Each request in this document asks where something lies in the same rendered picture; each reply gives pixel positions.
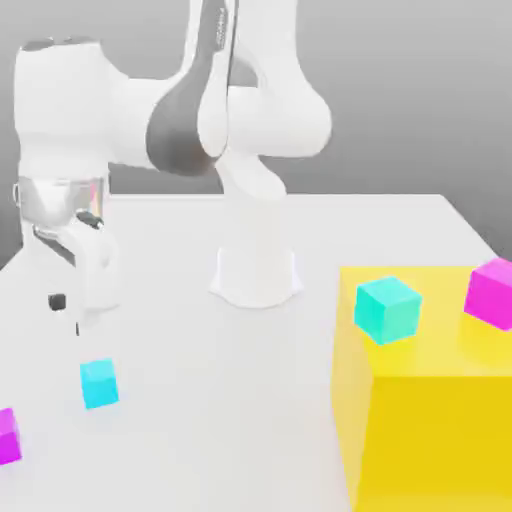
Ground small turquoise cube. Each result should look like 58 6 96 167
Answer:
353 275 424 347

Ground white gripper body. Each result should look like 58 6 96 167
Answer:
24 222 122 321

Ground small cyan cube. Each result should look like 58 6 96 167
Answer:
78 357 120 412

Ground large yellow box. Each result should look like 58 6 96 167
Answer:
330 265 512 512

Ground small magenta cube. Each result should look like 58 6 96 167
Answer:
463 256 512 333
0 407 24 468

